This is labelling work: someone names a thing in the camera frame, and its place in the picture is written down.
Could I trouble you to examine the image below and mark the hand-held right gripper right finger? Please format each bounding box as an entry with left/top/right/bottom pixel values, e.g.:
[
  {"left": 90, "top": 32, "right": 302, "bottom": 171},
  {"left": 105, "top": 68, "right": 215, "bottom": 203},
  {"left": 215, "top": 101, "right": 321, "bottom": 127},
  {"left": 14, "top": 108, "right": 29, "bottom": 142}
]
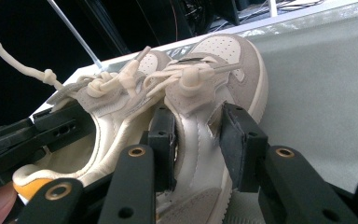
[{"left": 218, "top": 102, "right": 269, "bottom": 193}]

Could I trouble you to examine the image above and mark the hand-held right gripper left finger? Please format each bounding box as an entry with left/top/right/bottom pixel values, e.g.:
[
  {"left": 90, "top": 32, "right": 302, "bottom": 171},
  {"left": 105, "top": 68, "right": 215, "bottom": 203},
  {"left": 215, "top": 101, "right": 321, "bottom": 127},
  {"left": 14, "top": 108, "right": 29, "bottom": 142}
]
[{"left": 147, "top": 105, "right": 177, "bottom": 192}]

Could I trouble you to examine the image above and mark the beige grey sneaker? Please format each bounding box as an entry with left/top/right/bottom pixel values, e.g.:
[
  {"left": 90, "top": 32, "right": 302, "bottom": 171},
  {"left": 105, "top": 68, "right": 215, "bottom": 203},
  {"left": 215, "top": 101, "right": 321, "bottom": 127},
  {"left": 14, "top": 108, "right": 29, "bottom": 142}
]
[
  {"left": 143, "top": 33, "right": 269, "bottom": 224},
  {"left": 0, "top": 22, "right": 175, "bottom": 203}
]

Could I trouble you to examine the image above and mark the chrome rack pole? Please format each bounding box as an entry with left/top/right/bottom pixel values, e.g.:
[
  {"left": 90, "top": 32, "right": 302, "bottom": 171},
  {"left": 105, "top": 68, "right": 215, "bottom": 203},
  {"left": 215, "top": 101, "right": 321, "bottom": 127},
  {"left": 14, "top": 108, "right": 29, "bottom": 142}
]
[{"left": 47, "top": 0, "right": 104, "bottom": 70}]

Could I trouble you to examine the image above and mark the white post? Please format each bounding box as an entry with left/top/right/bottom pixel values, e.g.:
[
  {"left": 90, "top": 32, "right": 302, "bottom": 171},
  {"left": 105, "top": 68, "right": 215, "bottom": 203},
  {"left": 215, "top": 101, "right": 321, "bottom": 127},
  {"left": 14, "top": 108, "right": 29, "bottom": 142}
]
[{"left": 268, "top": 0, "right": 278, "bottom": 18}]

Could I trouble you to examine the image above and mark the black cable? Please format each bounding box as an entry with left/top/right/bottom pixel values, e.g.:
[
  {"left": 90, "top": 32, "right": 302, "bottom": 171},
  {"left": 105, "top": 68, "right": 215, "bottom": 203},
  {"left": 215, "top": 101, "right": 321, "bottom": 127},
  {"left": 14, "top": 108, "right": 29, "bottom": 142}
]
[{"left": 276, "top": 0, "right": 325, "bottom": 12}]

